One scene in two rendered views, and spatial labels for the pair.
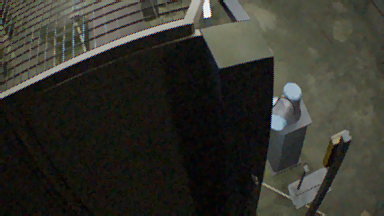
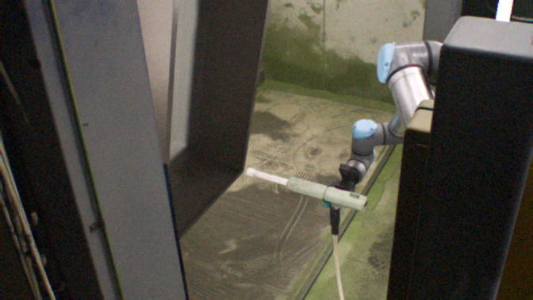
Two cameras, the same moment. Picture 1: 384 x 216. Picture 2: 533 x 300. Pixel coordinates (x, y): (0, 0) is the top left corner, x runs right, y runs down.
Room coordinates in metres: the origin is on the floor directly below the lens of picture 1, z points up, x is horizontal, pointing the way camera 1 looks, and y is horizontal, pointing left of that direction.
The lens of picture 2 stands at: (0.57, -0.81, 1.75)
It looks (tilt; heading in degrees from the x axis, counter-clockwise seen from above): 31 degrees down; 38
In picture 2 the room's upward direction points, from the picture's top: 2 degrees counter-clockwise
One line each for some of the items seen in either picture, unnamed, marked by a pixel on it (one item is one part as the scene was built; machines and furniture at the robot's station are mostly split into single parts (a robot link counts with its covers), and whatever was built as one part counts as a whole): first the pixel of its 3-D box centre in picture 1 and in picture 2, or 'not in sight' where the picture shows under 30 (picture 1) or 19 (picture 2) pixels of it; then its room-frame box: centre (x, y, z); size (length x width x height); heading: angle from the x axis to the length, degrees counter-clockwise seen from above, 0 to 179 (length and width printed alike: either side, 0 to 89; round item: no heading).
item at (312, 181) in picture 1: (315, 175); not in sight; (1.05, -0.71, 0.95); 0.26 x 0.15 x 0.32; 99
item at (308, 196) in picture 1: (311, 188); not in sight; (1.03, -0.71, 0.78); 0.31 x 0.23 x 0.01; 99
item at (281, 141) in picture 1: (286, 136); not in sight; (1.78, -0.70, 0.32); 0.31 x 0.31 x 0.64; 9
